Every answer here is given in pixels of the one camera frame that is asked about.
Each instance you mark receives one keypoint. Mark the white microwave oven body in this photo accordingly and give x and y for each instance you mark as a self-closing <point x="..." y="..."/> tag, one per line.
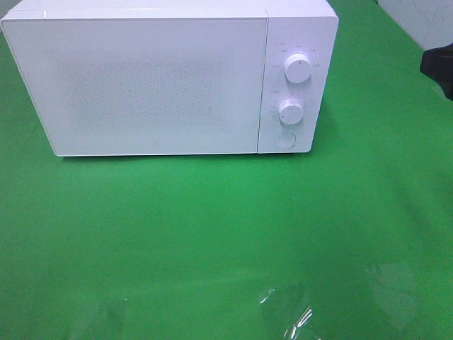
<point x="292" y="26"/>

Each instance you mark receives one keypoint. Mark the clear tape patch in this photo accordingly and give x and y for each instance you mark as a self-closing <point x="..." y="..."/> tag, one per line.
<point x="394" y="289"/>
<point x="286" y="311"/>

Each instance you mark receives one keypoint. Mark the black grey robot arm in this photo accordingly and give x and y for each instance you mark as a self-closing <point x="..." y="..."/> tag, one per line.
<point x="437" y="64"/>

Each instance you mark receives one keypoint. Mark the clear tape patch near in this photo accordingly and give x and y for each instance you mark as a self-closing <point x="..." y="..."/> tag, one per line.
<point x="286" y="311"/>

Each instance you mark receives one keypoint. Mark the white microwave knob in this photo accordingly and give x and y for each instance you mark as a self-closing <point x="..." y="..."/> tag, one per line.
<point x="291" y="112"/>
<point x="297" y="67"/>

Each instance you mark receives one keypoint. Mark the clear tape patch right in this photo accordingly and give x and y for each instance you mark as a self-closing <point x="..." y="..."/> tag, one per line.
<point x="394" y="289"/>

